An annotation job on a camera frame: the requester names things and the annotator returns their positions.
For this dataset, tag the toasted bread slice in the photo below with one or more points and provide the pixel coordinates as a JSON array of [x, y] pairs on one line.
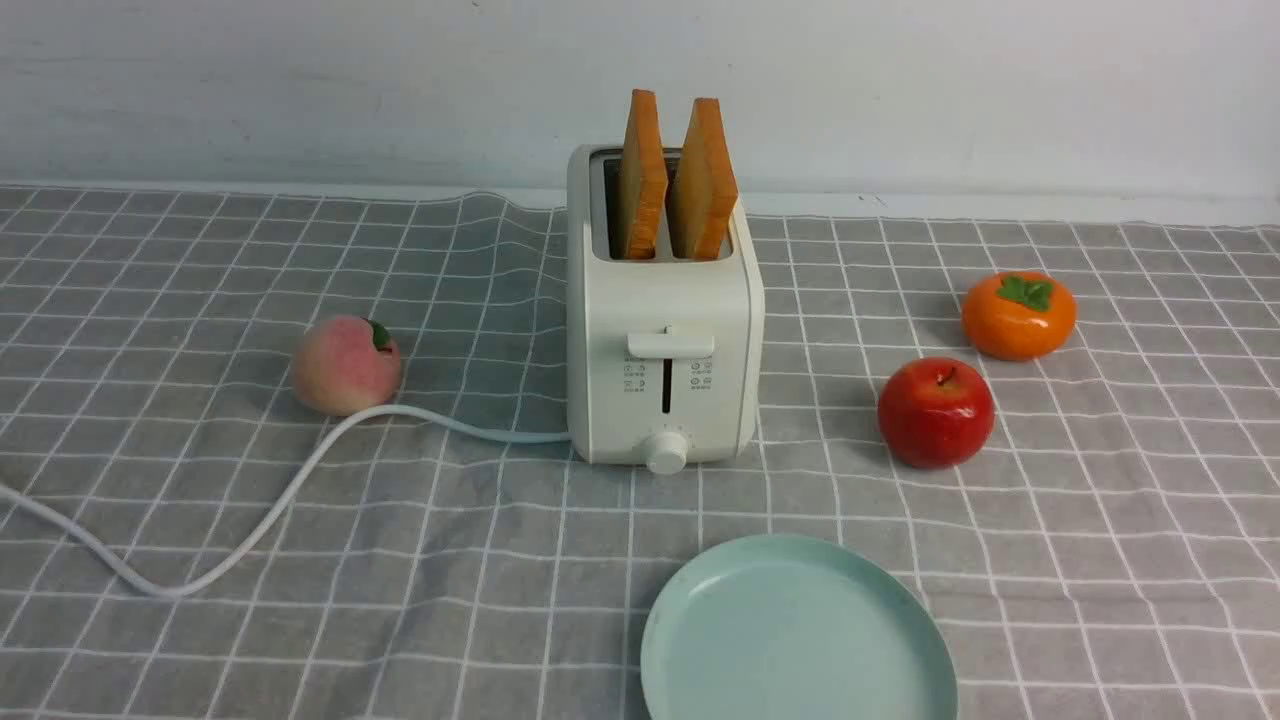
[[704, 192], [642, 182]]

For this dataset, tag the orange persimmon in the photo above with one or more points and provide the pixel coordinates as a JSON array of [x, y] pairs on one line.
[[1018, 316]]

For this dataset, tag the light green plate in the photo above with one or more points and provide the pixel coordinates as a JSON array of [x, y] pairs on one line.
[[792, 627]]

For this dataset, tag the pink peach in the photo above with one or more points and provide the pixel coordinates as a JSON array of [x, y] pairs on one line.
[[345, 364]]

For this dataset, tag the red apple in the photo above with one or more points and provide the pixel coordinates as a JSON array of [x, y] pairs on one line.
[[935, 412]]

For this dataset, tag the grey checked tablecloth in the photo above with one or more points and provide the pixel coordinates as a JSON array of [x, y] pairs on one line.
[[1111, 551]]

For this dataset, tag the white two-slot toaster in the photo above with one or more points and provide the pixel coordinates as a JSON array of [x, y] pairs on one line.
[[663, 355]]

